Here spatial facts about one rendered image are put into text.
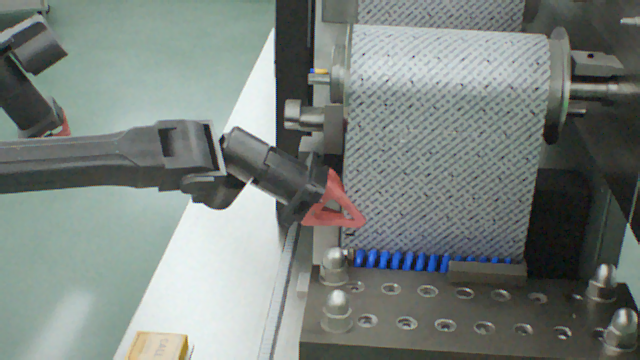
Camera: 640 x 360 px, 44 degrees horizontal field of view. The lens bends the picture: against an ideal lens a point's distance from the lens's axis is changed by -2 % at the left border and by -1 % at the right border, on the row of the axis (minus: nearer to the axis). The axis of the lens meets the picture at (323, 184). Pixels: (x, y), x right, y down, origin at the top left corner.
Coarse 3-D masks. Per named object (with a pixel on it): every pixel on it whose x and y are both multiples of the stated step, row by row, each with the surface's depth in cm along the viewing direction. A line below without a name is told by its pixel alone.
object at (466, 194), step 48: (384, 144) 99; (432, 144) 98; (480, 144) 98; (528, 144) 97; (384, 192) 102; (432, 192) 101; (480, 192) 101; (528, 192) 100; (384, 240) 105; (432, 240) 104; (480, 240) 104
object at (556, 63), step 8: (552, 40) 98; (552, 48) 96; (560, 48) 96; (552, 56) 96; (560, 56) 96; (552, 64) 95; (560, 64) 95; (552, 72) 95; (560, 72) 95; (344, 80) 96; (552, 80) 95; (560, 80) 95; (344, 88) 97; (552, 88) 95; (560, 88) 95; (344, 96) 97; (552, 96) 95; (560, 96) 95; (344, 104) 98; (552, 104) 96; (560, 104) 96; (552, 112) 96; (552, 120) 97; (544, 128) 99
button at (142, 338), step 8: (136, 336) 105; (144, 336) 106; (152, 336) 106; (160, 336) 106; (168, 336) 106; (176, 336) 106; (184, 336) 106; (136, 344) 104; (144, 344) 104; (152, 344) 104; (160, 344) 104; (168, 344) 104; (176, 344) 104; (184, 344) 105; (128, 352) 103; (136, 352) 102; (144, 352) 103; (152, 352) 103; (160, 352) 103; (168, 352) 103; (176, 352) 103; (184, 352) 105
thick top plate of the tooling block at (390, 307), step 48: (336, 288) 98; (384, 288) 99; (432, 288) 99; (480, 288) 99; (528, 288) 99; (576, 288) 99; (624, 288) 100; (336, 336) 90; (384, 336) 90; (432, 336) 90; (480, 336) 90; (528, 336) 90; (576, 336) 91
